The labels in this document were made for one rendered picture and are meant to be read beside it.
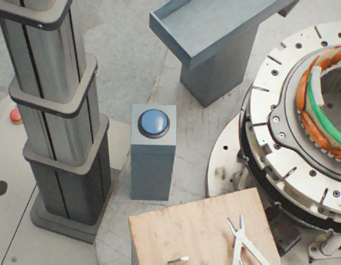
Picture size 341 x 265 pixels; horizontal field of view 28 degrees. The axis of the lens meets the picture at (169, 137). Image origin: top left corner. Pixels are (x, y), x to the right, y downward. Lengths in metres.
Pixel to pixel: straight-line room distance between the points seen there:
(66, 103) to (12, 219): 0.69
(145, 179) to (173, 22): 0.27
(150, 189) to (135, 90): 1.07
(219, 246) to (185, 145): 0.40
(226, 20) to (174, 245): 0.41
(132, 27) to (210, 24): 1.24
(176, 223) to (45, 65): 0.33
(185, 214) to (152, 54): 1.41
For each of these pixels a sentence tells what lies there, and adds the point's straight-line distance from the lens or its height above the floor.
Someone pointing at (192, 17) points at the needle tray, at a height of 1.02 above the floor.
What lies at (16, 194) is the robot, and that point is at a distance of 1.85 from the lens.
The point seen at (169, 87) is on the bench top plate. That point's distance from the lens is 1.37.
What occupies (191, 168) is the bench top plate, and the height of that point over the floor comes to 0.78.
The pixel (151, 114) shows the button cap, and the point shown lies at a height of 1.04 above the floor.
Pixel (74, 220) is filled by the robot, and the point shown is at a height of 0.30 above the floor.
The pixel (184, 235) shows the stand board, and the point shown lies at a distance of 0.95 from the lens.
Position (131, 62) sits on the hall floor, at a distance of 2.31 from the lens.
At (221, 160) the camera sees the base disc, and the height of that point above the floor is 0.80.
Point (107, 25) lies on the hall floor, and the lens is 2.39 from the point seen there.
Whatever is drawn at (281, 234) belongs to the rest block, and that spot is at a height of 0.84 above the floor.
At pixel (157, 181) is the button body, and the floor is 0.88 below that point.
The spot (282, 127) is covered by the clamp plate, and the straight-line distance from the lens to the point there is 1.00.
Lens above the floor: 1.98
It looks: 65 degrees down
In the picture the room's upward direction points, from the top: 7 degrees clockwise
